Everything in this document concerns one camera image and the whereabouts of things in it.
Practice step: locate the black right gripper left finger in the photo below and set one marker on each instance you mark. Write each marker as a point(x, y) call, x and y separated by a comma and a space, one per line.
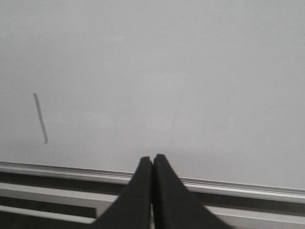
point(132, 208)

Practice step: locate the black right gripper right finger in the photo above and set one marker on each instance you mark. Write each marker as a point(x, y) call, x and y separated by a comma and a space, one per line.
point(174, 206)

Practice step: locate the white whiteboard with aluminium frame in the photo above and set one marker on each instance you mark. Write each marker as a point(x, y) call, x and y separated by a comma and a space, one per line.
point(88, 87)

